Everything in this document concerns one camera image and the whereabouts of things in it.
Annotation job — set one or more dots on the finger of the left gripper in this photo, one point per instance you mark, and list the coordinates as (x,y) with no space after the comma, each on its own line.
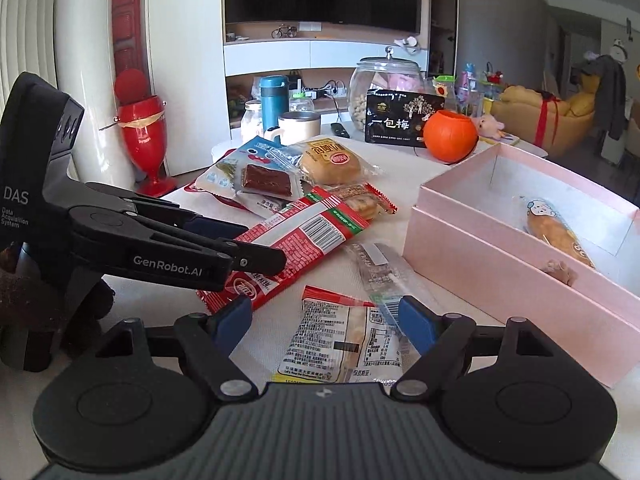
(169,213)
(200,254)

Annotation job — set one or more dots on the brown cake packet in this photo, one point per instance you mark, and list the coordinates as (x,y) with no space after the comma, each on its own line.
(269,177)

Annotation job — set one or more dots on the pink plush toy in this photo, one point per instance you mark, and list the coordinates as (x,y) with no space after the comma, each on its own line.
(488,127)

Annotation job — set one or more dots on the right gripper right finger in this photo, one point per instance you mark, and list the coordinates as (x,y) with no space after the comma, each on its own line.
(443,343)

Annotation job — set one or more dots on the white mug with lid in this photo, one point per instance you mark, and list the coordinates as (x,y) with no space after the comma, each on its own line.
(295,127)

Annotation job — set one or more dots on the small plastic snack jar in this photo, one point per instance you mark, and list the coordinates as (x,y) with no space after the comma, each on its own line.
(251,122)

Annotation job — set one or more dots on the blue white snack bag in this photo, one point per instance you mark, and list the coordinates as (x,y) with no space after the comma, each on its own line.
(220,178)

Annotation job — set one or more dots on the bread roll packet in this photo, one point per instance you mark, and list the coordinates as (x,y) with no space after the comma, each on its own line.
(543,221)

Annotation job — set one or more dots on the yellow armchair with ribbon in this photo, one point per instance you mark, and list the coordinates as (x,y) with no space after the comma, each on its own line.
(557,126)

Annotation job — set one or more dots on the teal thermos bottle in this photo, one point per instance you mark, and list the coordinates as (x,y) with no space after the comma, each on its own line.
(274,99)

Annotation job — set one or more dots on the clear wafer packet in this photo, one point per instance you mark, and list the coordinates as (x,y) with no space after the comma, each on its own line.
(387,277)

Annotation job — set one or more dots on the glass jar with lid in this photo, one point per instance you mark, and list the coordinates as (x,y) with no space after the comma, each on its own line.
(382,72)

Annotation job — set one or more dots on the black tea box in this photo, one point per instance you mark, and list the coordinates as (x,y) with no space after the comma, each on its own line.
(396,117)

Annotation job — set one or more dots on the long red snack packet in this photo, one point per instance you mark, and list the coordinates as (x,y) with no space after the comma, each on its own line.
(306,231)

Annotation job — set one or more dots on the biscuit packet red ends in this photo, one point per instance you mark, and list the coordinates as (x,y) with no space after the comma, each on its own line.
(364,199)

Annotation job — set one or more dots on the yellow bun packet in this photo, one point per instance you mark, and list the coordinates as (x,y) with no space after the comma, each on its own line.
(326,162)

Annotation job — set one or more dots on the white tv cabinet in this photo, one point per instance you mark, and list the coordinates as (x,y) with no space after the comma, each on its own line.
(280,56)

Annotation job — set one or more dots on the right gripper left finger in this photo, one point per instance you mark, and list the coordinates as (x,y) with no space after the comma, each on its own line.
(207,342)

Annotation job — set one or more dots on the red trophy vase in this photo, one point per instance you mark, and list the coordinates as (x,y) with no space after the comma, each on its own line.
(141,119)

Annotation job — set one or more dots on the orange pumpkin pot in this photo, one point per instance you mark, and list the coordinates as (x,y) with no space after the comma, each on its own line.
(449,136)

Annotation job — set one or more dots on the pink gift box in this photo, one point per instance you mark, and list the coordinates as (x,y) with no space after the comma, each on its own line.
(465,234)

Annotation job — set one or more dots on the white red-edged snack packet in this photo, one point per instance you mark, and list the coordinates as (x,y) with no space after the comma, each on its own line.
(340,339)

